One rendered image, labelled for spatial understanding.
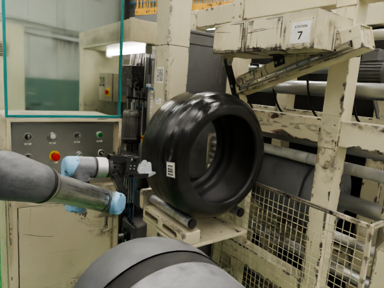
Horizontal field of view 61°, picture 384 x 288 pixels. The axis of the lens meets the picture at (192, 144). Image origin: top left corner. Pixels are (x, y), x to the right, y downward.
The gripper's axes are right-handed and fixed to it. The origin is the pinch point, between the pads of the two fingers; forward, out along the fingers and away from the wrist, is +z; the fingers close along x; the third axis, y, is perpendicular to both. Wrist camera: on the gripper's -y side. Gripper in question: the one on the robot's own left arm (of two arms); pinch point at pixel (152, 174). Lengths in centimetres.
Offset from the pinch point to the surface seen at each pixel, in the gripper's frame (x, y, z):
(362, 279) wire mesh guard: -60, -25, 64
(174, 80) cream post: 27, 41, 20
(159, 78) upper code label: 33, 41, 15
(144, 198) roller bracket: 24.2, -18.4, 12.4
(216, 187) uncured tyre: 10.3, -9.0, 45.6
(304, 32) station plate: -31, 65, 39
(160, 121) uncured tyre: 4.0, 21.5, 2.1
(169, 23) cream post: 27, 67, 12
